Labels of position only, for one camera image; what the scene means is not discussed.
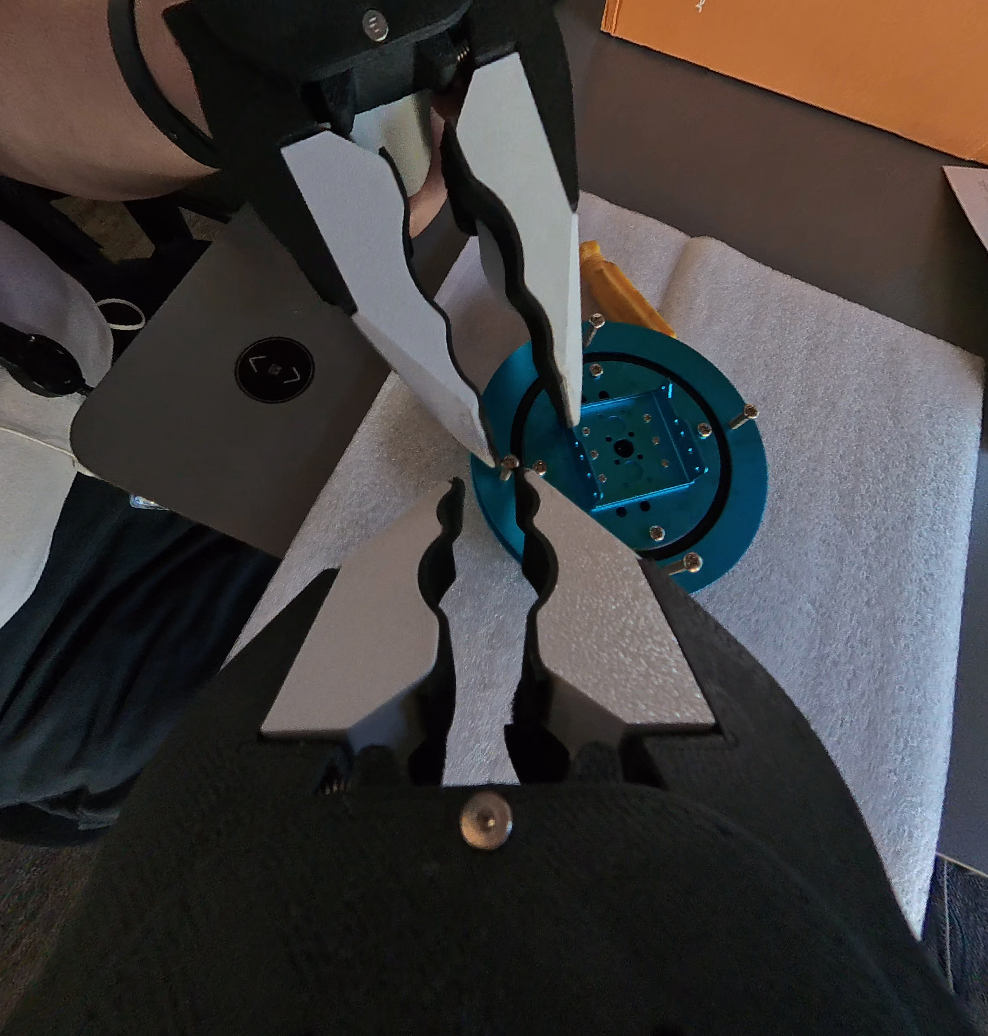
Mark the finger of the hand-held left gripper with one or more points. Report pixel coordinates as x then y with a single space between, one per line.
518 146
356 235

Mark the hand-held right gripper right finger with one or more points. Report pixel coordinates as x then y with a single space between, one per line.
623 655

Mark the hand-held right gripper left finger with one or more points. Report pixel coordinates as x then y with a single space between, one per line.
356 664

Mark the blue round metal base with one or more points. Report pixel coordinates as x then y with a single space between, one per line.
736 486

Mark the person's left forearm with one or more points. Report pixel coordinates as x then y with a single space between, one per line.
48 97

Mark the dark grey desk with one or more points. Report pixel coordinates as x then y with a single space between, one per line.
785 162

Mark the person's left hand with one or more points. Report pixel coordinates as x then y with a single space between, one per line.
176 85

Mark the black wristband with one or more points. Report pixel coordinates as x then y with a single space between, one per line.
129 73

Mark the white foam sheet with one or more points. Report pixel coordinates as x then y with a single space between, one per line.
850 566

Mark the person's dark pants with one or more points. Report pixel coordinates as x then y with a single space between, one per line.
97 647

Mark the orange cardboard box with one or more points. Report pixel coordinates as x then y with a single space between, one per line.
825 57

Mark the black chest harness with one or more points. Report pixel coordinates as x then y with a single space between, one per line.
24 356

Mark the open instruction booklet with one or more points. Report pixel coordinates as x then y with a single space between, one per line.
987 210

